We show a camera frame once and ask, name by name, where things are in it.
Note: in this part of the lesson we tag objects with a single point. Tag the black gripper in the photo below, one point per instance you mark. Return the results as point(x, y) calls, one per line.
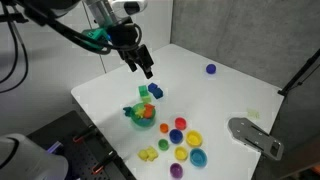
point(124, 36)

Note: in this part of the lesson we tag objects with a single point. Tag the yellow bear toy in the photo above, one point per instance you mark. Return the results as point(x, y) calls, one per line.
point(148, 154)

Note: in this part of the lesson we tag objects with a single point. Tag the light-blue plastic cup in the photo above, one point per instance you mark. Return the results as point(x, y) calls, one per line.
point(198, 157)

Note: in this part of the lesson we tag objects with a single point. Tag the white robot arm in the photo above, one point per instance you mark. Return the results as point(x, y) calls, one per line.
point(130, 6)

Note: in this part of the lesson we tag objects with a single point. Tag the white rounded robot base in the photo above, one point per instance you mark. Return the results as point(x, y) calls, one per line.
point(30, 160)

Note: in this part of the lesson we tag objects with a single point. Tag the orange toy figure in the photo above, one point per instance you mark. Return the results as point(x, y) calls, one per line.
point(149, 111)

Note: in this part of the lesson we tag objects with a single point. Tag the yellow star toy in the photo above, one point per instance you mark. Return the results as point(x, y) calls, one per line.
point(140, 112)

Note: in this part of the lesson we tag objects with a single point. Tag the teal toy figure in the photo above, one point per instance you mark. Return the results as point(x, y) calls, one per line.
point(127, 111)

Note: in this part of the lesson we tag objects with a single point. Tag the green plastic bowl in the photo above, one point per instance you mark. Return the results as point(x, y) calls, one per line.
point(143, 124)

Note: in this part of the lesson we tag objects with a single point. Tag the orange plastic cup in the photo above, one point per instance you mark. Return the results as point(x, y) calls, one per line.
point(164, 128)

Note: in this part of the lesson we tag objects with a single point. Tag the red plastic cup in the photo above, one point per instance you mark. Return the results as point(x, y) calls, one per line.
point(180, 123)

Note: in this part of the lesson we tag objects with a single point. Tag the dark blue plastic cup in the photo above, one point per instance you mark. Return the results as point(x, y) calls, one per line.
point(176, 136)

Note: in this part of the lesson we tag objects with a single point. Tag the green plastic cup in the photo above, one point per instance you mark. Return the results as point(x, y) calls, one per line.
point(163, 144)

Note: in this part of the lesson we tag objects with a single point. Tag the large yellow plastic cup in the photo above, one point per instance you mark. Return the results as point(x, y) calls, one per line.
point(194, 138)

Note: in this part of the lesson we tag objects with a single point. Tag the small yellow plastic cup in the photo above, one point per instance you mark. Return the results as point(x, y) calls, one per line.
point(181, 153)

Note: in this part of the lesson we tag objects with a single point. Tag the purple plastic cup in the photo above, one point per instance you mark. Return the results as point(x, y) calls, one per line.
point(176, 170)

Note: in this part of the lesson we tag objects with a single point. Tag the blue block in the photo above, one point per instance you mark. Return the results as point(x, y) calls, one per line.
point(152, 87)
point(158, 93)

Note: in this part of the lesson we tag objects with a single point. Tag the light green block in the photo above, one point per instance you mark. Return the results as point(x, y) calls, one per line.
point(146, 99)

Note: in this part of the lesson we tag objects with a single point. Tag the purple ball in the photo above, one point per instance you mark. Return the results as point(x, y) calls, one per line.
point(210, 68)

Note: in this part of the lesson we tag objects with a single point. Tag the black orange clamp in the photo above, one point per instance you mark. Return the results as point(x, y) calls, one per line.
point(84, 134)
point(104, 162)

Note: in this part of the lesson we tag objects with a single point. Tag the black perforated board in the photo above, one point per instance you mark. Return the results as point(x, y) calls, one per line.
point(73, 156)

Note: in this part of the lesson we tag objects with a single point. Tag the gray metal plate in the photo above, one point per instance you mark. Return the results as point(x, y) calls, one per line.
point(255, 137)

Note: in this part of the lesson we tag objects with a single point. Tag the black stand pole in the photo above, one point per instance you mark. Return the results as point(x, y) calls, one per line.
point(300, 74)

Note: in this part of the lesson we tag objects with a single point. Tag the black mounting bracket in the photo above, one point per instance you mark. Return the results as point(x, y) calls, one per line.
point(13, 18)

